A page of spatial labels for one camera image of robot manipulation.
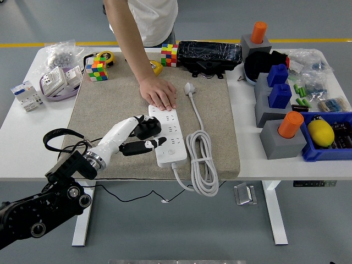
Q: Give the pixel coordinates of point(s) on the yellow lemon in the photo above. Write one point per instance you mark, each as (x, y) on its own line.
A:
(321, 134)

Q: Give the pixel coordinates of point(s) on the blue block peg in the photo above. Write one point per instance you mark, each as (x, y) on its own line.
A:
(280, 96)
(277, 74)

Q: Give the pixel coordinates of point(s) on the silver metal bracket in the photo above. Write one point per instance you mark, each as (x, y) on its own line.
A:
(244, 193)

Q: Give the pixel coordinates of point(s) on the clear bag of screws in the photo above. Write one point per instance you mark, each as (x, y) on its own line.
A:
(60, 56)

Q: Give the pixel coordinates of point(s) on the person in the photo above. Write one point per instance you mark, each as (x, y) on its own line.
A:
(156, 19)

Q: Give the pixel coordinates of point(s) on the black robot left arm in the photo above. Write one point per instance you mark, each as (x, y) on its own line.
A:
(66, 165)

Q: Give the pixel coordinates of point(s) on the black power adapter plug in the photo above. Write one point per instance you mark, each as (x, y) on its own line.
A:
(149, 130)

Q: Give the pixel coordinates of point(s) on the small black component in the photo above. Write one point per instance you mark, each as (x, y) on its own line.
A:
(299, 108)

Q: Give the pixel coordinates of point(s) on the clear bag of blue resistors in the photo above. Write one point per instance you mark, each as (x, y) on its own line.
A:
(315, 85)

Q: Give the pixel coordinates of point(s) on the large colourful puzzle cube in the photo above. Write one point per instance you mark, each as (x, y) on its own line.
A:
(169, 55)

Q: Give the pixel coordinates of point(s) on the clear bag of parts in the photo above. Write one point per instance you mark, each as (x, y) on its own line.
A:
(309, 59)

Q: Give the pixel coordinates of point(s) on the black cloth bundle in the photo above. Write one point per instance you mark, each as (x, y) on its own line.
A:
(259, 63)

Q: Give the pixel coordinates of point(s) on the black capacitors pile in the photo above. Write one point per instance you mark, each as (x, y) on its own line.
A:
(343, 137)

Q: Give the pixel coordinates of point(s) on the white table leg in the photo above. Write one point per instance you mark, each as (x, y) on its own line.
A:
(82, 233)
(277, 220)

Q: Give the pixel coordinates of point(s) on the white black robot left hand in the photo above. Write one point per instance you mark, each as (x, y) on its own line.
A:
(115, 134)

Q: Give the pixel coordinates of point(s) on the yellow black tape measure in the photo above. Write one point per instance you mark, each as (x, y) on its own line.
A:
(108, 56)

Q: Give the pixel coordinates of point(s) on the purple plastic tray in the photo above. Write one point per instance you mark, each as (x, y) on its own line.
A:
(60, 98)

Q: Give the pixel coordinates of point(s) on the grey holder block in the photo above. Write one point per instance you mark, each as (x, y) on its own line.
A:
(262, 47)
(260, 83)
(264, 112)
(278, 148)

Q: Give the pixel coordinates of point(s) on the person's right hand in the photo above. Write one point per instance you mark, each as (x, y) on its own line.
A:
(158, 92)

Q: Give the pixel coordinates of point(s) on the small metal clip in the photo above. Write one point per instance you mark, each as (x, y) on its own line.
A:
(241, 79)

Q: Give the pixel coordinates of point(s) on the small colourful puzzle cube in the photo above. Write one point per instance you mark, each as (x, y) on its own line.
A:
(96, 70)

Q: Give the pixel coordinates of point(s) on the clear bag of resistor strips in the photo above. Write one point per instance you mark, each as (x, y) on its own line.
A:
(333, 104)

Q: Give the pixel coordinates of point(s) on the blue plastic bin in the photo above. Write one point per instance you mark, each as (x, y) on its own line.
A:
(325, 155)

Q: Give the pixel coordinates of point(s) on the black film-wrapped box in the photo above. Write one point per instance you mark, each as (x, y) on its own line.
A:
(210, 52)

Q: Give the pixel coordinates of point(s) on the light blue bowl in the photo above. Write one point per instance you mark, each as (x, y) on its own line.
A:
(249, 79)

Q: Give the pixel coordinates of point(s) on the person's right forearm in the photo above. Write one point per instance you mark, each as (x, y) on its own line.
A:
(129, 33)

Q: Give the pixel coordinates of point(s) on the black table control panel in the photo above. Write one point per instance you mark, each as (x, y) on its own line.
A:
(314, 183)

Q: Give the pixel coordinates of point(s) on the white circuit breaker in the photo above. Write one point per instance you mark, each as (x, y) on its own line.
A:
(25, 96)

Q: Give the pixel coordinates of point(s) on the grey-brown mat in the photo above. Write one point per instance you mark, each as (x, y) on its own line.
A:
(110, 96)

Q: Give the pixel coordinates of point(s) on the orange cylinder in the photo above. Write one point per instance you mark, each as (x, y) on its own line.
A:
(258, 31)
(290, 123)

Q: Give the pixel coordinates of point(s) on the green cylindrical component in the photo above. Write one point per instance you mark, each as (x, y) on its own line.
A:
(296, 88)
(299, 100)
(307, 103)
(302, 91)

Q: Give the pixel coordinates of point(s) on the white power strip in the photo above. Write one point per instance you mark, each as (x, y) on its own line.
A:
(173, 159)

